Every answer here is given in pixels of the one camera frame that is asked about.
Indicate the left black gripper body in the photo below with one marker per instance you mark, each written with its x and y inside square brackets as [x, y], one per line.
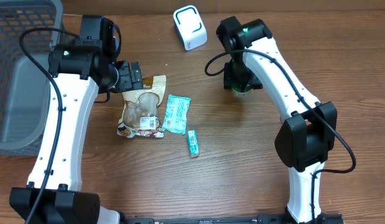
[124, 82]

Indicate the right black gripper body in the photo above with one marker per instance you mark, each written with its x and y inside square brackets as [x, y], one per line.
[239, 74]

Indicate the green lid jar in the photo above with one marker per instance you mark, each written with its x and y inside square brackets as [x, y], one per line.
[241, 92]

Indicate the brown Pantree snack pouch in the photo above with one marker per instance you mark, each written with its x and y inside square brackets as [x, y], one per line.
[140, 116]

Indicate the mint green wipes pack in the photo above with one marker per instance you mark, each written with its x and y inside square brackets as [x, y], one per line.
[175, 120]

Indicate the Kleenex tissue pocket pack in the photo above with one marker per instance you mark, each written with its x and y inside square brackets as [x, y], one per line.
[193, 143]

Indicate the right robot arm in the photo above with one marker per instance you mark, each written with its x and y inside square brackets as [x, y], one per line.
[305, 137]

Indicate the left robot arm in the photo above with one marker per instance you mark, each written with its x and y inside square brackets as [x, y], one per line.
[78, 72]

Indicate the white barcode scanner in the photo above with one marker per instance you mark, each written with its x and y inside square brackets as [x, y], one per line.
[190, 27]

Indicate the grey plastic mesh basket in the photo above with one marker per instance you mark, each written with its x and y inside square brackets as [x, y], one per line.
[24, 89]

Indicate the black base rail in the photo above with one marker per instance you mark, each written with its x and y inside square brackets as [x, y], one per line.
[260, 219]

